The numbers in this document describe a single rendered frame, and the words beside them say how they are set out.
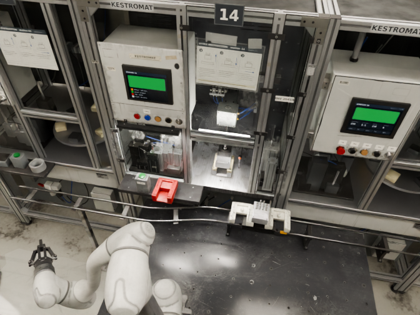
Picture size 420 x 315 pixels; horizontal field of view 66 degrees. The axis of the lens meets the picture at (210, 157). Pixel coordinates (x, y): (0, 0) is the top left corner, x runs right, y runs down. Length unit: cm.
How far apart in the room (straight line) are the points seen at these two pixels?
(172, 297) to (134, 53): 118
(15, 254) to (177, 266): 165
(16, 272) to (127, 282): 212
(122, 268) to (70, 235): 208
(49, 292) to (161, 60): 114
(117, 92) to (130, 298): 109
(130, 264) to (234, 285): 98
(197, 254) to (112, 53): 126
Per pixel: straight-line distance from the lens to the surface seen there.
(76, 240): 315
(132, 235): 120
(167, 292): 170
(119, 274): 114
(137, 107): 183
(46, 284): 164
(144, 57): 165
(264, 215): 199
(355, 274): 223
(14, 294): 308
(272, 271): 209
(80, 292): 167
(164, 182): 210
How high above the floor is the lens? 250
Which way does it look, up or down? 44 degrees down
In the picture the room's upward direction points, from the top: 2 degrees clockwise
